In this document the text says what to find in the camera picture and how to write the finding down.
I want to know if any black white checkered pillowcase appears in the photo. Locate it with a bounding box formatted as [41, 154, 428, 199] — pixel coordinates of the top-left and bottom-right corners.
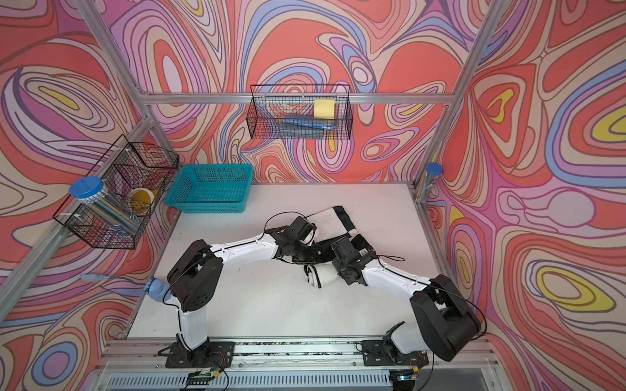
[303, 206, 362, 289]

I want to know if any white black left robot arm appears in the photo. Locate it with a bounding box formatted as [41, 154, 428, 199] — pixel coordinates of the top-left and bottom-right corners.
[166, 216, 317, 352]

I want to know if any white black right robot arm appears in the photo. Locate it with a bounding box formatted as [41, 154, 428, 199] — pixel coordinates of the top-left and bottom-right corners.
[331, 238, 481, 363]

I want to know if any yellow tape roll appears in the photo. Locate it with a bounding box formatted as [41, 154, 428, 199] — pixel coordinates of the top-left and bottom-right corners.
[127, 187, 156, 216]

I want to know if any teal plastic basket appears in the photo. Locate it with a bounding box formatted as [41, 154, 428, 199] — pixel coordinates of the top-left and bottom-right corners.
[166, 165, 253, 213]

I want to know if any blue marker pen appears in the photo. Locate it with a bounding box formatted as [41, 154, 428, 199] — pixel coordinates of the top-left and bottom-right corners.
[283, 117, 334, 131]

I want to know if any clear tube of pencils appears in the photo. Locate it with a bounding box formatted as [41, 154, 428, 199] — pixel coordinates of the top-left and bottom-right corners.
[417, 162, 443, 204]

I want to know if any yellow sticky note pad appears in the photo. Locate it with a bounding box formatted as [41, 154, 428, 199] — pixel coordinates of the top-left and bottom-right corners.
[314, 99, 336, 120]

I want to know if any blue lidded jar of straws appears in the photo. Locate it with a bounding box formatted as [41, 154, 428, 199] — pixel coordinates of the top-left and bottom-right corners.
[68, 176, 140, 237]

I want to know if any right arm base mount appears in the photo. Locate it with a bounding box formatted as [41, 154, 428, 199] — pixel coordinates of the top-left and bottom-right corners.
[355, 321, 430, 369]

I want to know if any aluminium front rail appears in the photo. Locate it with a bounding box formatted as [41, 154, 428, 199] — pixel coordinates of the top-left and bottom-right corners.
[85, 337, 512, 390]

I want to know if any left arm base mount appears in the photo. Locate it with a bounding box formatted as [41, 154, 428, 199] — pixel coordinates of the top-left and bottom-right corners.
[156, 337, 236, 369]

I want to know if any black wire basket back wall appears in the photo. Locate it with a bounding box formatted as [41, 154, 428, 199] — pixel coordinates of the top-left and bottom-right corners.
[246, 82, 354, 140]

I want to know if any black wire basket wall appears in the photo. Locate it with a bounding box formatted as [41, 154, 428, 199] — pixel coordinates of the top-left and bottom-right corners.
[53, 135, 179, 249]
[246, 82, 354, 140]

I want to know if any black wire basket left wall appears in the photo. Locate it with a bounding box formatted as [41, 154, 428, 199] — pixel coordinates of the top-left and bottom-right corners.
[53, 135, 179, 249]

